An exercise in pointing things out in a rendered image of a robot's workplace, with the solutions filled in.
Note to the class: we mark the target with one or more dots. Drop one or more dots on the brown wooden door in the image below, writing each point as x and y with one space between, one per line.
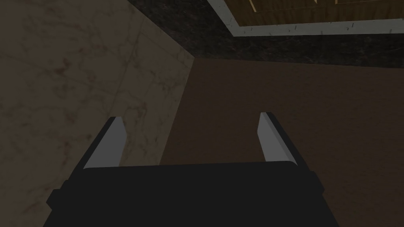
315 11

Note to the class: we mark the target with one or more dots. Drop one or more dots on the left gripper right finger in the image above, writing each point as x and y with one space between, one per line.
274 143

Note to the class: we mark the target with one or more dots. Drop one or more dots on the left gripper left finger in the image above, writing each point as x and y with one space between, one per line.
107 146

